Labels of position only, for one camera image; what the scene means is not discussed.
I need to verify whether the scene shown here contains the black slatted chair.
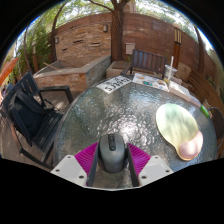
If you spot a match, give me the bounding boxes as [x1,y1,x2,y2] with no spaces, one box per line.
[0,71,74,169]

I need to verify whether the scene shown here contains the clear plastic cup with straw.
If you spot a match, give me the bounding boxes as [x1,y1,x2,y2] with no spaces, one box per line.
[162,55,178,84]

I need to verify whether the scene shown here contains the dark wooden chair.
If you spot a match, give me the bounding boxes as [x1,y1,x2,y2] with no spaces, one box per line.
[120,49,168,77]

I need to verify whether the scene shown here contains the white license plate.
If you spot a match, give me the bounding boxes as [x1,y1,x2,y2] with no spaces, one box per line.
[95,75,133,94]

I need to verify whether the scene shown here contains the grey wall box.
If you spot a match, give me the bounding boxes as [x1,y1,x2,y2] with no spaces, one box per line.
[125,42,137,56]

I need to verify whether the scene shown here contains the stone raised bed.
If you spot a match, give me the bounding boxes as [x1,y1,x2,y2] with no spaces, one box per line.
[33,54,113,94]

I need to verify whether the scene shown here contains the white book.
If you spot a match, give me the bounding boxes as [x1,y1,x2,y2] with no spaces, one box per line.
[168,80,193,101]

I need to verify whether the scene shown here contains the small green object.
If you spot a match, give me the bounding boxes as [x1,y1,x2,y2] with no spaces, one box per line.
[199,104,212,118]

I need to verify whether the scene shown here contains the thick tree trunk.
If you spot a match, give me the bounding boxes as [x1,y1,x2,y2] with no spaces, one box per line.
[89,0,131,62]

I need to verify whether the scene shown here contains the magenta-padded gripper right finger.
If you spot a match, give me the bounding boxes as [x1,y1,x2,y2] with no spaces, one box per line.
[125,142,174,188]

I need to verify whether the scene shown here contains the colourful printed sheet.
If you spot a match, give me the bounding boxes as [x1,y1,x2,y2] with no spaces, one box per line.
[132,73,169,92]

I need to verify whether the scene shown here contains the black bag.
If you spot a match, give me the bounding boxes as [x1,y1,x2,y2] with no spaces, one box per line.
[8,89,54,146]

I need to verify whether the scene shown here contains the thin blue-edged book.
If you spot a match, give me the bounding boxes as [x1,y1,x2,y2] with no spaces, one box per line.
[189,94,203,108]

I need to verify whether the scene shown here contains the grey computer mouse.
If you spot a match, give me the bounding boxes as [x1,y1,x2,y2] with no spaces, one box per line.
[98,133,129,173]

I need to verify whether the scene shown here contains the wooden lamp post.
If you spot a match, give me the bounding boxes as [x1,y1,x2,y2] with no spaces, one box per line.
[172,22,183,69]

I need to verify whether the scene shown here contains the pale green mouse pad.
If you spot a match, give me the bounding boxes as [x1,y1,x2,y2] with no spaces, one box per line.
[155,102,204,162]

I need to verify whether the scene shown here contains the dark wicker chair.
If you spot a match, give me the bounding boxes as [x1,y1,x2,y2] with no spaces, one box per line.
[206,106,224,159]

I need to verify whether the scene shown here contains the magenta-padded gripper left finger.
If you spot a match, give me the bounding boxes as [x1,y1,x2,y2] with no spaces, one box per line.
[50,141,101,188]

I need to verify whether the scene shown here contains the slim tree trunk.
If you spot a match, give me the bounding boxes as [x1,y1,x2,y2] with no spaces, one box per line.
[194,25,206,75]

